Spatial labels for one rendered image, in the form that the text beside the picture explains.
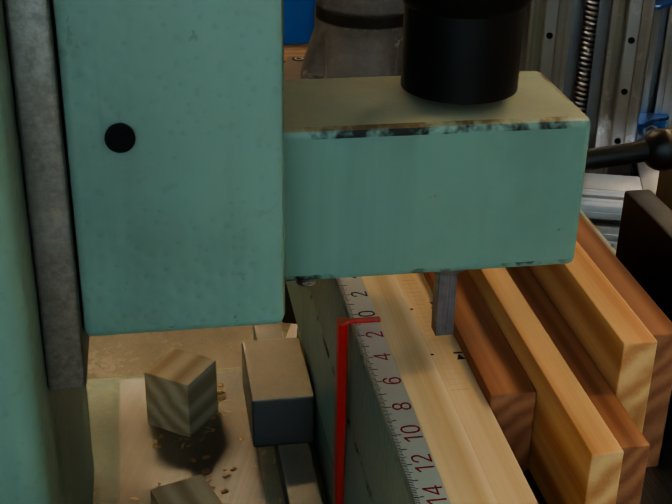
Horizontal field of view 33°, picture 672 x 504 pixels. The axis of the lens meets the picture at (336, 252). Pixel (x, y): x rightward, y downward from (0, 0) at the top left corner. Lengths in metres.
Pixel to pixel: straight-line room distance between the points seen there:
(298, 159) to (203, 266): 0.06
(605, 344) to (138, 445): 0.33
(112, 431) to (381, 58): 0.62
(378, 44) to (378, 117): 0.76
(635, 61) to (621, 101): 0.05
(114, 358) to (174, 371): 1.62
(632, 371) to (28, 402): 0.26
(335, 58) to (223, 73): 0.83
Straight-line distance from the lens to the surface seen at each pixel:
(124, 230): 0.43
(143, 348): 2.37
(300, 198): 0.47
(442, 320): 0.55
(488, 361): 0.54
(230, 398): 0.77
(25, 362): 0.42
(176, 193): 0.42
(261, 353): 0.72
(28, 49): 0.40
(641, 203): 0.60
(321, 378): 0.66
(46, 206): 0.42
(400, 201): 0.48
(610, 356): 0.52
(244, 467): 0.71
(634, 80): 1.36
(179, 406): 0.72
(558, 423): 0.50
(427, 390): 0.51
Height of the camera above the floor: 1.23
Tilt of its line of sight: 27 degrees down
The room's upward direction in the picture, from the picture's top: 1 degrees clockwise
